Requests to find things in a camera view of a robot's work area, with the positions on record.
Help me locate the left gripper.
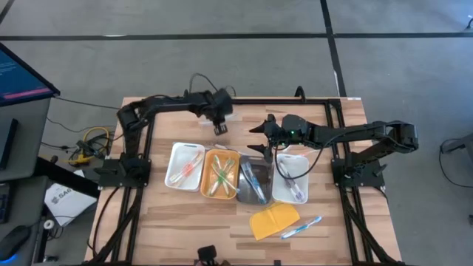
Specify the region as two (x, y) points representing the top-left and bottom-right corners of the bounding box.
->
(199, 87), (234, 137)

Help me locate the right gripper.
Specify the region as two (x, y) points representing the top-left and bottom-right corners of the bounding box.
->
(246, 113), (316, 164)

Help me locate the green toothbrush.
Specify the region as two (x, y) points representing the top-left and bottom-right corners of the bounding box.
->
(212, 162), (239, 193)
(217, 157), (237, 185)
(208, 157), (236, 197)
(213, 154), (226, 185)

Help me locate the orange plastic bin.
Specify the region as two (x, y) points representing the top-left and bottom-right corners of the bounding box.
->
(200, 149), (241, 201)

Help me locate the red toothbrush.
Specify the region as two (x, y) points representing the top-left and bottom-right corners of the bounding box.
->
(169, 158), (197, 187)
(169, 162), (195, 187)
(291, 146), (319, 158)
(177, 151), (204, 178)
(175, 151), (204, 182)
(170, 153), (203, 185)

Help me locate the white plastic bin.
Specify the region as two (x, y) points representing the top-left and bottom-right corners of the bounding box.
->
(271, 153), (310, 205)
(164, 142), (206, 193)

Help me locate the grey translucent plastic bin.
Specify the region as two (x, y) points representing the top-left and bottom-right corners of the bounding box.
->
(236, 154), (276, 205)

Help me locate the yellow folded cloth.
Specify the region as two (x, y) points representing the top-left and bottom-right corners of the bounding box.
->
(249, 202), (301, 242)

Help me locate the black desk beam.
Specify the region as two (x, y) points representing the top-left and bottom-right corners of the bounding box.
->
(35, 157), (101, 199)

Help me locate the white printed box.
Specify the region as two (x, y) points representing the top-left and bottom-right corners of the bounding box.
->
(44, 183), (98, 228)

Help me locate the grey desk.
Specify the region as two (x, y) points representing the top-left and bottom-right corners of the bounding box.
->
(0, 98), (52, 183)

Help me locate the monitor with blue screen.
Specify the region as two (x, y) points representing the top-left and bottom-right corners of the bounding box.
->
(0, 41), (61, 108)

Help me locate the black flat device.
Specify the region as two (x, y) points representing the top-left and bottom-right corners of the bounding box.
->
(0, 117), (20, 170)

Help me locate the black keyboard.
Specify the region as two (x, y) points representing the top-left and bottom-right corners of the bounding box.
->
(0, 183), (13, 225)

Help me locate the black computer mouse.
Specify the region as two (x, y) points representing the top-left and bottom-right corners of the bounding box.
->
(0, 225), (33, 262)

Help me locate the black aluminium rig frame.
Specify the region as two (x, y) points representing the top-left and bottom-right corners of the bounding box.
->
(86, 85), (404, 266)

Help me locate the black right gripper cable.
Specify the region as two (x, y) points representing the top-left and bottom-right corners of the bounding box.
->
(273, 131), (370, 181)

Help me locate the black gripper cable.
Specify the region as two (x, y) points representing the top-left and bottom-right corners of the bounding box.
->
(273, 131), (370, 181)
(188, 72), (237, 98)

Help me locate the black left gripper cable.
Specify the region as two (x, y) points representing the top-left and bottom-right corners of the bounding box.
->
(188, 72), (237, 98)

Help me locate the thin black floor cable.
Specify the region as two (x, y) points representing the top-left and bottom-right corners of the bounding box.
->
(438, 137), (473, 189)
(54, 96), (122, 111)

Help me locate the yellow cable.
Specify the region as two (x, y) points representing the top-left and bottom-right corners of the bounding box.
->
(69, 126), (112, 166)

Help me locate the thick black cable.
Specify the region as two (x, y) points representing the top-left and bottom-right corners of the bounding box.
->
(86, 185), (123, 259)

